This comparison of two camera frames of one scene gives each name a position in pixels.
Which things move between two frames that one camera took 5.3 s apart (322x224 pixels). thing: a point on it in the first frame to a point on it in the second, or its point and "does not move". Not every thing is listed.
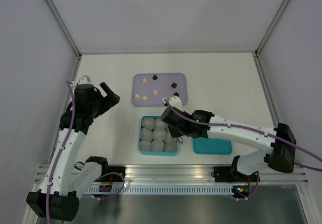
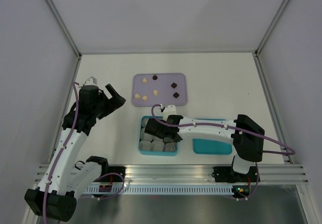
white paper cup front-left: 145,145 does not move
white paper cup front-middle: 158,145 does not move
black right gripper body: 176,131 to 162,137
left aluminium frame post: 62,22 does not move
